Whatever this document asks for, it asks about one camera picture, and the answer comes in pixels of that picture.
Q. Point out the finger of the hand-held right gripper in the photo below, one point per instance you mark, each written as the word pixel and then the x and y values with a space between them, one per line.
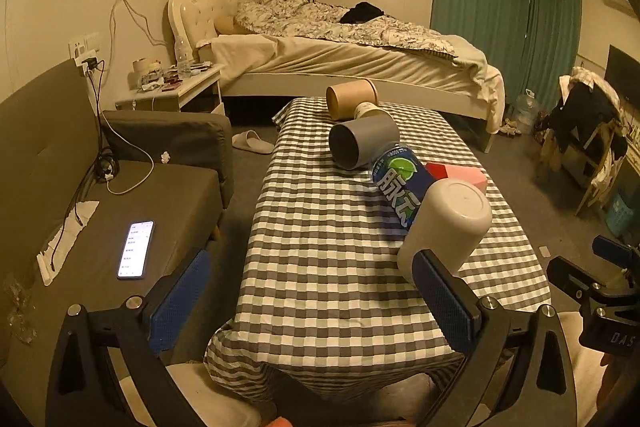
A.
pixel 570 274
pixel 612 251

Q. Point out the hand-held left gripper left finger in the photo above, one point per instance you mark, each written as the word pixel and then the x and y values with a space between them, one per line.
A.
pixel 180 302

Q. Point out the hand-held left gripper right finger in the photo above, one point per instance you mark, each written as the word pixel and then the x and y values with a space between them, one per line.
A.
pixel 444 297

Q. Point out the person's right forearm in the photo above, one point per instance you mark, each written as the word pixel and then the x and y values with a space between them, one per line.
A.
pixel 614 389

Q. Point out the grey cup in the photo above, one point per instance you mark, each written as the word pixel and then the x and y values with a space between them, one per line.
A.
pixel 357 142

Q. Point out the small white paper cup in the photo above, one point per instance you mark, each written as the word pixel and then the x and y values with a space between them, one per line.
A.
pixel 372 111

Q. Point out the tan paper cup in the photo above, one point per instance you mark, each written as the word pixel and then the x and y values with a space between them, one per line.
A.
pixel 350 99

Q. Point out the smartphone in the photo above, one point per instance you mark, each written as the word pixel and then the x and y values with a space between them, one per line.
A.
pixel 136 250

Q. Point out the blue drink bottle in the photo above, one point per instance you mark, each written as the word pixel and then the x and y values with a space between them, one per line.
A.
pixel 400 187

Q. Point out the pink box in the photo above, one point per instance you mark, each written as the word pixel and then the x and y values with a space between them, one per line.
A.
pixel 467 177

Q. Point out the red box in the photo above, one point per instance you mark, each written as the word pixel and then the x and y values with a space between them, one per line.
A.
pixel 437 169

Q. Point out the white tissue paper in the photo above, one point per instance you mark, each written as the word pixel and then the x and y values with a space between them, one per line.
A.
pixel 65 242

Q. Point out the checkered tablecloth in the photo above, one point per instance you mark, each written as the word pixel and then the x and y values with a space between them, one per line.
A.
pixel 320 257

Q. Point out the chair with clothes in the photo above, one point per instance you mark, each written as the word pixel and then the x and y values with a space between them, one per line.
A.
pixel 585 122

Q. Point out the grey sofa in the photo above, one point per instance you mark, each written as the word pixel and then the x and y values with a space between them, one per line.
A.
pixel 75 187

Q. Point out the clear plastic wrapper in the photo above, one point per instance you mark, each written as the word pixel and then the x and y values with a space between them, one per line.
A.
pixel 20 312

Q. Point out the large water jug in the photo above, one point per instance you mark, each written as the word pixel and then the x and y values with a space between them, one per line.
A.
pixel 526 112

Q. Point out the beige slipper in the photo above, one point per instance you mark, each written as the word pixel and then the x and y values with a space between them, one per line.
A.
pixel 252 142

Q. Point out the black television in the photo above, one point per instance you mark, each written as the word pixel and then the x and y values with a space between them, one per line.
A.
pixel 625 74

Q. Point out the white nightstand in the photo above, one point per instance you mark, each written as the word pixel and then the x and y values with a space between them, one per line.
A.
pixel 195 89

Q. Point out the white bed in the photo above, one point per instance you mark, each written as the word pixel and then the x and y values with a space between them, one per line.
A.
pixel 360 67

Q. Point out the clear water bottle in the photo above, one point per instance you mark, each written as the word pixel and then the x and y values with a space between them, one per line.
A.
pixel 182 57

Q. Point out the white power strip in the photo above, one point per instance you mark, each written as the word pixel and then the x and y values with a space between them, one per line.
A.
pixel 87 63

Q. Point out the tan pillow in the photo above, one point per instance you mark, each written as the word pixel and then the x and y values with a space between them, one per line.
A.
pixel 226 25

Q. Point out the black garment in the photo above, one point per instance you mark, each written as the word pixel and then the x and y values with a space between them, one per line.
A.
pixel 362 13

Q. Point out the floral quilt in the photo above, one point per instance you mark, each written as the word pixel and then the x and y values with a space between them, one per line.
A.
pixel 325 19

